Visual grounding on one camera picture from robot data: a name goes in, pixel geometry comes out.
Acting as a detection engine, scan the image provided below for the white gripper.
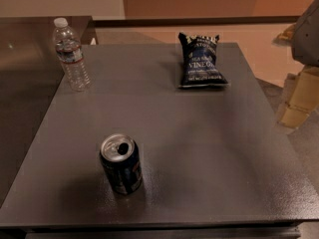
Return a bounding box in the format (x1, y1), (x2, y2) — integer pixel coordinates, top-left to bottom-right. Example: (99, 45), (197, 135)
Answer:
(278, 0), (319, 129)

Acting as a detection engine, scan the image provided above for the blue chip bag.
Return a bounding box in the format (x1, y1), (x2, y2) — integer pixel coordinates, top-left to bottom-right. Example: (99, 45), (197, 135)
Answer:
(178, 33), (228, 89)

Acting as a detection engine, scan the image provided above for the blue pepsi can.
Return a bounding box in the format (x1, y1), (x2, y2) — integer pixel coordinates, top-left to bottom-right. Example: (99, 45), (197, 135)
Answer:
(100, 133), (143, 195)

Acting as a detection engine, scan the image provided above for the clear plastic water bottle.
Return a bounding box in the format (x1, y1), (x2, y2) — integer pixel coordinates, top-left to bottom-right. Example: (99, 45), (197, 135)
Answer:
(53, 17), (91, 92)

